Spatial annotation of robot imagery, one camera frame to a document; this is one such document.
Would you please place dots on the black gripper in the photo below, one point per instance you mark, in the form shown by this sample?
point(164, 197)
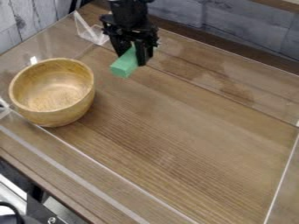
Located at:
point(127, 25)

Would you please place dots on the green rectangular block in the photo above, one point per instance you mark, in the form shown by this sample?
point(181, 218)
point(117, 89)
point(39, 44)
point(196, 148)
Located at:
point(125, 64)

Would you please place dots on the wooden bowl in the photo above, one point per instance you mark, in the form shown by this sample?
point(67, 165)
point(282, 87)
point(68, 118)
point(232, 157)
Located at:
point(53, 91)

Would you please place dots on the clear acrylic corner bracket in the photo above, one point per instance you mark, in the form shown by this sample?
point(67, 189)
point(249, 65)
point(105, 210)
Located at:
point(91, 33)

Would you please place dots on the black metal table bracket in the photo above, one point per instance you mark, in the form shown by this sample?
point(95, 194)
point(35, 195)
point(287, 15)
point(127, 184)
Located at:
point(37, 214)

